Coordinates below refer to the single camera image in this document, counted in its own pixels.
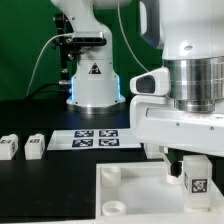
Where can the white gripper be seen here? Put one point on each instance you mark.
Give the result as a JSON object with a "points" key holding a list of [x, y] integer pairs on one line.
{"points": [[153, 121]]}

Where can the white square tabletop tray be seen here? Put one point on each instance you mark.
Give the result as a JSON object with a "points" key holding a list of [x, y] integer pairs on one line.
{"points": [[144, 193]]}

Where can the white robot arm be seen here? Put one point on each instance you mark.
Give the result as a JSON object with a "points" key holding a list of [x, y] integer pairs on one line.
{"points": [[178, 106]]}

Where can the white marker sheet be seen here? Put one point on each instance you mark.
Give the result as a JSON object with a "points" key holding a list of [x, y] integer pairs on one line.
{"points": [[92, 139]]}

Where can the black camera stand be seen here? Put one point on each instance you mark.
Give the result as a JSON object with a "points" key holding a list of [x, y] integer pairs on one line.
{"points": [[67, 48]]}

